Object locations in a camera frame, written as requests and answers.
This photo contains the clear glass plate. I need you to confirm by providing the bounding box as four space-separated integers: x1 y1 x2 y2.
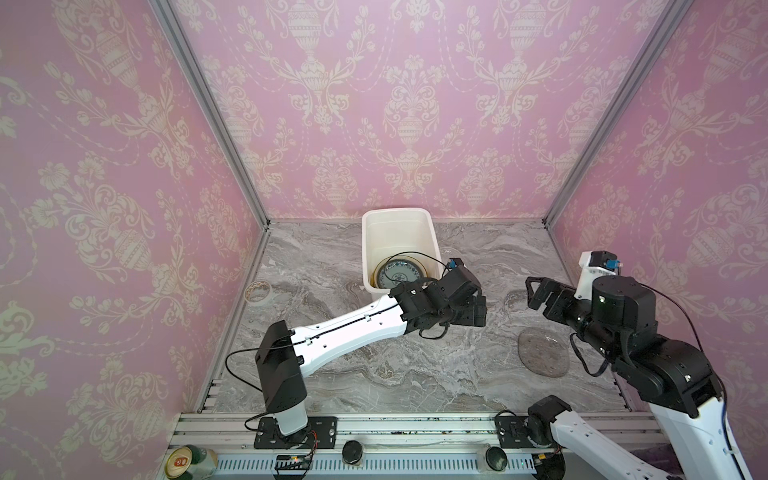
517 327 570 378

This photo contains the teal patterned small plate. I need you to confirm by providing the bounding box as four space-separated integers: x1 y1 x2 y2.
377 259 425 289

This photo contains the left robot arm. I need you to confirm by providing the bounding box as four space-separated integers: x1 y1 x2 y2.
229 258 487 442

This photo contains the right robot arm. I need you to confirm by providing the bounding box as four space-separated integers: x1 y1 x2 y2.
525 251 751 479

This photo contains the white plastic bin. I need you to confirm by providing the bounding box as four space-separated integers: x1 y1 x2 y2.
361 207 444 300

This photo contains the right black knob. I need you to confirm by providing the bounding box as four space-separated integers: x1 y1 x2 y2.
479 446 508 473

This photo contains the black knob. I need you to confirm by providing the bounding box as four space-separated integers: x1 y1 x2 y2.
342 440 364 466
479 446 508 473

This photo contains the left black knob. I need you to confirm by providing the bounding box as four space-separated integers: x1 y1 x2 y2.
342 440 364 466

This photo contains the green can bottle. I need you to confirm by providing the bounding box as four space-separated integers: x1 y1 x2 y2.
164 445 219 480

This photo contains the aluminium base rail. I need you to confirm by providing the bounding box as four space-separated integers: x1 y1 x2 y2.
161 410 661 478

